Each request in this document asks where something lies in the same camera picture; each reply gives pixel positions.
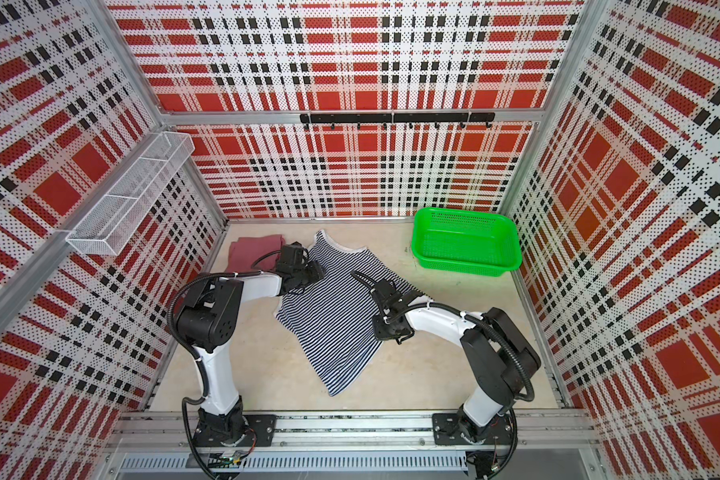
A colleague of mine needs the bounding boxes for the maroon tank top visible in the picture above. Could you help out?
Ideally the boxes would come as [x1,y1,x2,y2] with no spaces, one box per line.
[225,235,285,273]

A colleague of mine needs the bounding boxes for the striped tank top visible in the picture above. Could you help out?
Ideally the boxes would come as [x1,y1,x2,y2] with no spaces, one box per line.
[275,230,415,397]

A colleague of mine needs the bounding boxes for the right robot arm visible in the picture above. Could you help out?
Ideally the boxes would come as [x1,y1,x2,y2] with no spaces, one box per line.
[353,272,542,445]

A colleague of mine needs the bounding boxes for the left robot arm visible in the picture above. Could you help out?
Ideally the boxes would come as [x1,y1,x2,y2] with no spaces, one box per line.
[168,242,326,447]

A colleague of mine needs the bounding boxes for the green plastic basket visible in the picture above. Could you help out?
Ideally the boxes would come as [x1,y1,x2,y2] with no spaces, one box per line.
[411,207,523,277]

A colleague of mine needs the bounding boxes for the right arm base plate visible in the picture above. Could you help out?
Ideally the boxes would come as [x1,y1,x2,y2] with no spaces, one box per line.
[432,410,517,446]

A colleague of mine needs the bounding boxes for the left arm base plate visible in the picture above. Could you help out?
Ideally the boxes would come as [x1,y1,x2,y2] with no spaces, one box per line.
[193,414,277,449]

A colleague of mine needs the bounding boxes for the black hook rail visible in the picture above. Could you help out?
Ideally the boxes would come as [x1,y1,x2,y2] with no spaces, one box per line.
[299,112,496,128]

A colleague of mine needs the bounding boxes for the aluminium front rail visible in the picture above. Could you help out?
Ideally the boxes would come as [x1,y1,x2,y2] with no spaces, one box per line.
[105,409,599,453]

